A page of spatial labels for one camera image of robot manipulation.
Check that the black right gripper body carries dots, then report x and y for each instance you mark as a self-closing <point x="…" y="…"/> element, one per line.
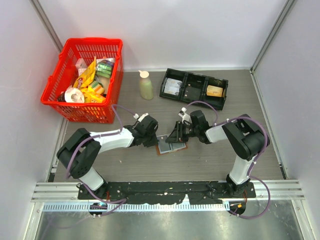
<point x="189" y="131"/>

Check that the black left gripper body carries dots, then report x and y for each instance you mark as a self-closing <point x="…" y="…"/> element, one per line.
<point x="151" y="139"/>

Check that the black VIP credit card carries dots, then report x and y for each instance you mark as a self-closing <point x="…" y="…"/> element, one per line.
<point x="163" y="146"/>

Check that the brown leather card holder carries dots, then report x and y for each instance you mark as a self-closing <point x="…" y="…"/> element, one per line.
<point x="175" y="147"/>

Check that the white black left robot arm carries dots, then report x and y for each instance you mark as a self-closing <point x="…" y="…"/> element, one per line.
<point x="80" y="151"/>

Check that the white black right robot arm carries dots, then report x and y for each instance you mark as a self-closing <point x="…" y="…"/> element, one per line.
<point x="246" y="136"/>

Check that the gold card stack in tray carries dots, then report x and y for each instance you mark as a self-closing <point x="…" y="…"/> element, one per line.
<point x="214" y="91"/>

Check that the white card stack in tray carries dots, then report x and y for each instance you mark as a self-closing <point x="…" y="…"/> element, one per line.
<point x="172" y="86"/>

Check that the green liquid squeeze bottle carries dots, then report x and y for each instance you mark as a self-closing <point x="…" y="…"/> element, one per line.
<point x="145" y="85"/>

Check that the black three-compartment tray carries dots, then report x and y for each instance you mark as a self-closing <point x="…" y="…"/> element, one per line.
<point x="198" y="81"/>

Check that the yellow boxed snack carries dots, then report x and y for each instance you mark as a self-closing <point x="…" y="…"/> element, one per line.
<point x="91" y="96"/>

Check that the green sponge pack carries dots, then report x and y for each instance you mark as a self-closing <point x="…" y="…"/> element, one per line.
<point x="104" y="70"/>

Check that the yellow snack bag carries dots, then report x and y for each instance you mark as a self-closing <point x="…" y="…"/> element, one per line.
<point x="87" y="77"/>

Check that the white tape roll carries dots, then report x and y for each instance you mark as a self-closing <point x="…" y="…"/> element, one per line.
<point x="74" y="95"/>

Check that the red plastic shopping basket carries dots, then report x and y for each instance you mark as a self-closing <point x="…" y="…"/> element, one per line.
<point x="76" y="55"/>

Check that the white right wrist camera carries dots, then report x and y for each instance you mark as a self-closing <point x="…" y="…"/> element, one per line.
<point x="184" y="116"/>

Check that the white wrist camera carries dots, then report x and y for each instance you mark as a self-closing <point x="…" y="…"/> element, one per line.
<point x="139" y="118"/>
<point x="184" y="116"/>

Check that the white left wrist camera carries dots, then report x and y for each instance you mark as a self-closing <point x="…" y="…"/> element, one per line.
<point x="139" y="118"/>

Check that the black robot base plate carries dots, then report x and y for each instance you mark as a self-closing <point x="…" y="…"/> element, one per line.
<point x="167" y="192"/>

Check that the aluminium front rail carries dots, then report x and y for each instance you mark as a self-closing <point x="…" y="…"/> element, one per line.
<point x="62" y="196"/>

